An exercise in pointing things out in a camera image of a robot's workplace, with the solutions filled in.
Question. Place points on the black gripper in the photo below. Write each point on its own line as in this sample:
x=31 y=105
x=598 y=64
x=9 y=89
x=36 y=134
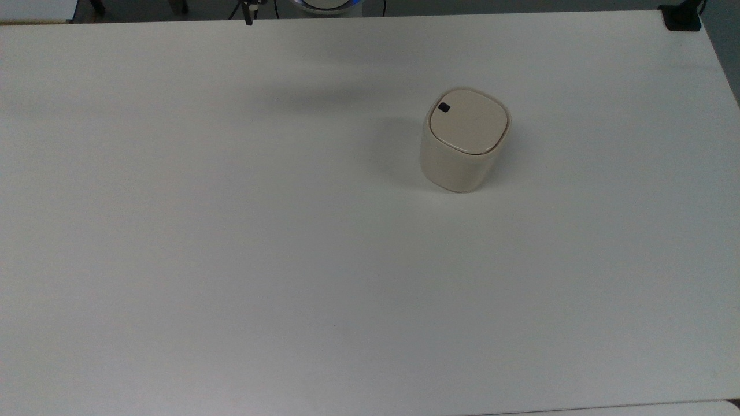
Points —
x=249 y=3

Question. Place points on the cream trash bin lid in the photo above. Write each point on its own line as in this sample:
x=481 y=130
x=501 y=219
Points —
x=471 y=124

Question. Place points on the cream plastic trash bin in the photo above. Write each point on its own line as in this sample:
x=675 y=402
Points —
x=457 y=170

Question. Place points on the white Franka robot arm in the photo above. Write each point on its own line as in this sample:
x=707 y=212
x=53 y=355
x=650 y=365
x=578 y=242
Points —
x=326 y=4

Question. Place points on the dark furniture leg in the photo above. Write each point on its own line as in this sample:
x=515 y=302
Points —
x=98 y=6

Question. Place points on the white table with wood edge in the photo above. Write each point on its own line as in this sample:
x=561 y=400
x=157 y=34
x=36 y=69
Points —
x=34 y=8

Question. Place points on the black camera stand clamp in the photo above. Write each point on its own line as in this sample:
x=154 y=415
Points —
x=682 y=17

